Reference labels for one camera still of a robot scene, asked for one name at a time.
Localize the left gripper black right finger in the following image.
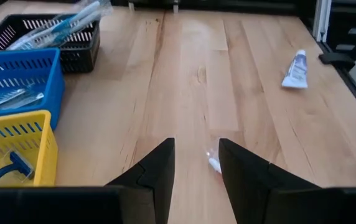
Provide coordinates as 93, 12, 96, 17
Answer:
217, 138, 322, 224

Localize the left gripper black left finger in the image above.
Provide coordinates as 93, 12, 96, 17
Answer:
105, 138, 176, 224

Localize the red white toothbrush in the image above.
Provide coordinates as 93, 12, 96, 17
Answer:
205, 139, 223, 181

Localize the white purple toothpaste tube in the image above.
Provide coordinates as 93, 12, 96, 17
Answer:
281, 49, 309, 90

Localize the blue disposable razor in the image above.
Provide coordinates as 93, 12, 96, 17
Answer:
0, 151, 35, 191

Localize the white item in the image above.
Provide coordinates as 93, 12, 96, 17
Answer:
0, 92, 45, 112
0, 88, 27, 110

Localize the blue white toothbrush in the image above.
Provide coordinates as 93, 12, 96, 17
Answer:
34, 6, 114, 47
6, 0, 103, 50

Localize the yellow slotted plastic basket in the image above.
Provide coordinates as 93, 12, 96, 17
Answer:
0, 110, 59, 187

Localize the blue slotted plastic basket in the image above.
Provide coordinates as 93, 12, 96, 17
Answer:
0, 48, 66, 130

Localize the black slotted plastic basket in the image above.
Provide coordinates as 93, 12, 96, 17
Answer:
0, 14, 101, 75

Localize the white aluminium bar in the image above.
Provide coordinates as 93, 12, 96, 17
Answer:
312, 0, 334, 43

